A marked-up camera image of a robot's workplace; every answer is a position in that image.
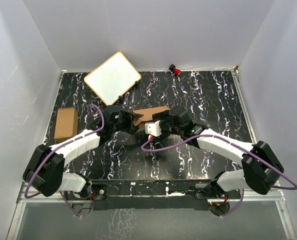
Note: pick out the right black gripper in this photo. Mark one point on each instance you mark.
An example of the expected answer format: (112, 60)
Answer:
(166, 116)

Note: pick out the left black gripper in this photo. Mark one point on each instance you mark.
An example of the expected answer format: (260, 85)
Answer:
(129, 118)

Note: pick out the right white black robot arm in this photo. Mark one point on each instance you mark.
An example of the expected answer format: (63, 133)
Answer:
(260, 167)

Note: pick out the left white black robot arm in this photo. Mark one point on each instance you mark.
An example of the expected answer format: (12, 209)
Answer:
(45, 171)

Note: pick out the folded brown cardboard box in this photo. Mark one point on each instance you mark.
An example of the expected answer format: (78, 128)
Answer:
(66, 124)

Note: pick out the red and black knob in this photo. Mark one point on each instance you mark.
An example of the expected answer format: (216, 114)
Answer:
(175, 70)

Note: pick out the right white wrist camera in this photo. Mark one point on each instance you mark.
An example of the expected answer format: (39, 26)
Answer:
(153, 128)

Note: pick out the white board with wooden frame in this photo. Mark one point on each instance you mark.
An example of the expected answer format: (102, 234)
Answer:
(113, 78)

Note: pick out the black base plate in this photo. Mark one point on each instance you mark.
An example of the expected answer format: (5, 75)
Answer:
(151, 194)

